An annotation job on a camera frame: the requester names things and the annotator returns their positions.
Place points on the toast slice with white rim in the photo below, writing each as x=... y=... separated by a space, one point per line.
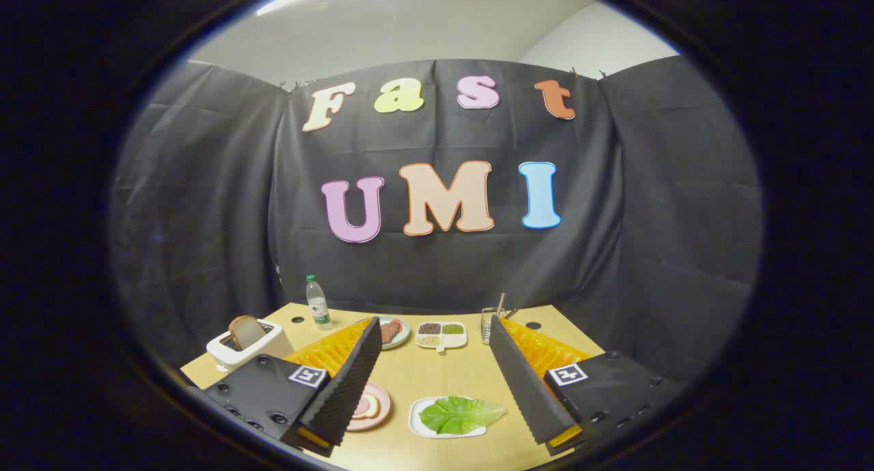
x=375 y=407

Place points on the pink round plate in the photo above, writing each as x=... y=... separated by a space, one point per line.
x=384 y=403

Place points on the light blue oval plate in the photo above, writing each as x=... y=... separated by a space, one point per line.
x=405 y=336

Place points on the plain brown meat piece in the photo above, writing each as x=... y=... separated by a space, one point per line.
x=385 y=334

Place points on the brown meat piece orange tip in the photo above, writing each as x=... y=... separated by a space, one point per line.
x=396 y=328

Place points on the brown bread slice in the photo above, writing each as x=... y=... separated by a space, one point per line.
x=247 y=331

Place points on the pile of green beans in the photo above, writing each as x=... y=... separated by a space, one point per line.
x=453 y=329

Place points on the clear water bottle green cap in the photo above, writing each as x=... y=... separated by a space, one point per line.
x=318 y=310

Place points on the pile of dark red beans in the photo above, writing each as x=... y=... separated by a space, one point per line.
x=429 y=328

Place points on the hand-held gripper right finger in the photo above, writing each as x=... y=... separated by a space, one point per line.
x=529 y=389

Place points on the white toaster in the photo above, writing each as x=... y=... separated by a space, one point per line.
x=229 y=353

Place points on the pile of pale beans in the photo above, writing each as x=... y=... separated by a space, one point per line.
x=429 y=340

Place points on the green lettuce leaf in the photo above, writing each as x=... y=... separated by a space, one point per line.
x=457 y=415

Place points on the white divided dish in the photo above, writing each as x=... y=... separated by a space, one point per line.
x=454 y=340

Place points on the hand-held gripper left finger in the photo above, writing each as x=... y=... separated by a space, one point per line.
x=351 y=389

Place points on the pink ham slice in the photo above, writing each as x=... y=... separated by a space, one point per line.
x=362 y=407

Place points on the white rectangular plate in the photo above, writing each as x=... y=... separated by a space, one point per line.
x=418 y=424

